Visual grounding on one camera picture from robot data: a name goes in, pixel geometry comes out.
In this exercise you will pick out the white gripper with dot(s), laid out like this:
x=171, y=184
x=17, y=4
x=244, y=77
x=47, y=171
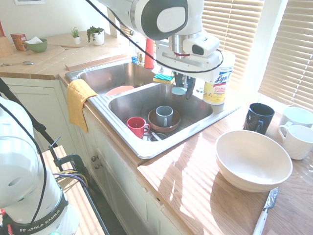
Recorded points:
x=195, y=64

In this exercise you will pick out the turquoise striped plastic knife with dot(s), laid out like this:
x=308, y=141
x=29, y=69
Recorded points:
x=178, y=91

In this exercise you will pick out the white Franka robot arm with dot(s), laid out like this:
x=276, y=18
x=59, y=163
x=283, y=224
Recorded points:
x=122, y=9

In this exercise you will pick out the stainless steel double sink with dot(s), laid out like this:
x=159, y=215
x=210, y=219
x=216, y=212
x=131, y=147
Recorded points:
x=195, y=110

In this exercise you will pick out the metal sink drain strainer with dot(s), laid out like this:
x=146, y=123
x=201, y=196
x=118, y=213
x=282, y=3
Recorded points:
x=160, y=136

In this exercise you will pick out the wooden knife block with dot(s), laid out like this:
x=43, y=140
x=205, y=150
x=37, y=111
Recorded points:
x=5, y=47

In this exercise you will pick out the yellow and turquoise sponge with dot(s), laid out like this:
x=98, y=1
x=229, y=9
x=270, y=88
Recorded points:
x=163, y=78

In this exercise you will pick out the Lysol wipes canister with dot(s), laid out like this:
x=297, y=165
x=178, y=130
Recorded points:
x=216, y=94

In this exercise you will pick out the brown ceramic bowl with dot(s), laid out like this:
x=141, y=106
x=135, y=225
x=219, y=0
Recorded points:
x=176, y=122

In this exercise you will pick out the grey mug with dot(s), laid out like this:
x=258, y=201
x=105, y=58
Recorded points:
x=163, y=117

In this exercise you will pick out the orange-red plastic bottle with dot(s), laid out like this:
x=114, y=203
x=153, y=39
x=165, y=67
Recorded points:
x=148, y=57

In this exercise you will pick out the red mug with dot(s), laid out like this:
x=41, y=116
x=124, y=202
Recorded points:
x=135, y=128

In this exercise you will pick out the orange plate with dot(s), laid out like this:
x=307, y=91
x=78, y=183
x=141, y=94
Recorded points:
x=117, y=91

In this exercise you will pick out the wide beige window blind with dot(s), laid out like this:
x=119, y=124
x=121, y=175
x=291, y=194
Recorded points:
x=234, y=29

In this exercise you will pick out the black mug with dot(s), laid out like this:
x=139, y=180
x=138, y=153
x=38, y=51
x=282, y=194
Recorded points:
x=264, y=117

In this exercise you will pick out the cream ceramic bowl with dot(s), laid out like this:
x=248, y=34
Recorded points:
x=244, y=156

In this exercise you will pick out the trailing plant white pot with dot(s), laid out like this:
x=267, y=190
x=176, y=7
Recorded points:
x=98, y=39

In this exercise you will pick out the yellow dish towel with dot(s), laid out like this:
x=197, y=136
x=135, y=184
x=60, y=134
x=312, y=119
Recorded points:
x=77, y=102

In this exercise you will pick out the narrow beige window blind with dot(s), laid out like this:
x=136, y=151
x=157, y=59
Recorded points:
x=291, y=54

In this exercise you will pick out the small spiky plant white pot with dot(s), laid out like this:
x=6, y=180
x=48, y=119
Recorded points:
x=76, y=40

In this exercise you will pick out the round metal cabinet knob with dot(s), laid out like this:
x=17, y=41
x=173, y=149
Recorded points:
x=97, y=166
x=94, y=158

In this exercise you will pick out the white mug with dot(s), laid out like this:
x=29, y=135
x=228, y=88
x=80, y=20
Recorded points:
x=298, y=115
x=298, y=142

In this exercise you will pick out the cream kitchen cabinet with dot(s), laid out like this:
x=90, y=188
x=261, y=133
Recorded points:
x=122, y=186

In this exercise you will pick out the black metal clamp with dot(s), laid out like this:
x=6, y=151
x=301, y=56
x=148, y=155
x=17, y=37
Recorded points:
x=73, y=159

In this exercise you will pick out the green bowl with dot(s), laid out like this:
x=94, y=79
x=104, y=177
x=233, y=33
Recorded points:
x=36, y=47

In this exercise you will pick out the white paper napkin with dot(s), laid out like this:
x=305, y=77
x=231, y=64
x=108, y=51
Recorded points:
x=34, y=39

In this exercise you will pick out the metal spoon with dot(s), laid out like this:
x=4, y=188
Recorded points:
x=27, y=63

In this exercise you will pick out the orange cardboard box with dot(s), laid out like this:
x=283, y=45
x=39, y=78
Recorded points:
x=18, y=42

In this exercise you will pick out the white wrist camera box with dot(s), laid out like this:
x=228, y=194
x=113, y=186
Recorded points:
x=203, y=46

